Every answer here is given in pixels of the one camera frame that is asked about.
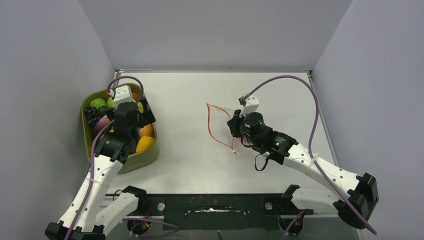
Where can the black toy grapes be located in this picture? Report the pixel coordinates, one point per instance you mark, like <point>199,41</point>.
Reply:
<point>92,116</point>

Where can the dark green toy avocado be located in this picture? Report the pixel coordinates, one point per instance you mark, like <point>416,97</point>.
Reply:
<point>102,111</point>

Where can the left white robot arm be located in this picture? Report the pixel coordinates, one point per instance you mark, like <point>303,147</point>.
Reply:
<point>111,148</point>

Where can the small orange toy fruit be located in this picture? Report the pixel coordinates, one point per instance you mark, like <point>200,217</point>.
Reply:
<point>136,95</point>

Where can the yellow toy lemon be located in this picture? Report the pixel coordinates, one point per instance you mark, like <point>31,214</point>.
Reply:
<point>144,143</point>

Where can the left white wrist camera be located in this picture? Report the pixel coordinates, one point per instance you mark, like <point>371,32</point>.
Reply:
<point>123,94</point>

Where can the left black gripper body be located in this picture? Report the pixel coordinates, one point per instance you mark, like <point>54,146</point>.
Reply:
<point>145,117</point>

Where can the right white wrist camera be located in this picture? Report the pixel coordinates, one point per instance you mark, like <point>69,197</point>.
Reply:
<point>250,104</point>

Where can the olive green food bin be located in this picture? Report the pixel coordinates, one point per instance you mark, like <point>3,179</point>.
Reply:
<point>134,161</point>

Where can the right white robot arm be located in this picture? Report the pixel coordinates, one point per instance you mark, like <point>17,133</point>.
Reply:
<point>351,196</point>

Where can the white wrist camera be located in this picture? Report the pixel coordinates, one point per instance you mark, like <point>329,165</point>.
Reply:
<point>123,94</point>
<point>250,104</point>

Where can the clear zip bag orange zipper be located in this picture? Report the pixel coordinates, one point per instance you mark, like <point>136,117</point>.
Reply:
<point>217,118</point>

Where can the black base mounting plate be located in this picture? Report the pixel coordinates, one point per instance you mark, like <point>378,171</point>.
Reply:
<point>219,211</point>

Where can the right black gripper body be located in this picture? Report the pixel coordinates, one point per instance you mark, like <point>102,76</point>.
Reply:
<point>238,128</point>

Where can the purple toy eggplant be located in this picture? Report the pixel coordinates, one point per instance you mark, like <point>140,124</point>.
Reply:
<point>101,123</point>

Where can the light green toy lettuce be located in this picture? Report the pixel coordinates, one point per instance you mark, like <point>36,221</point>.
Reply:
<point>110,102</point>

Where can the peach toy fruit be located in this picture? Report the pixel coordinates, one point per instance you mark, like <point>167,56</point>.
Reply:
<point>148,131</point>

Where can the green toy cabbage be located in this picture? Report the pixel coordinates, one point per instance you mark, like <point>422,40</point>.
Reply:
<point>97,103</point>

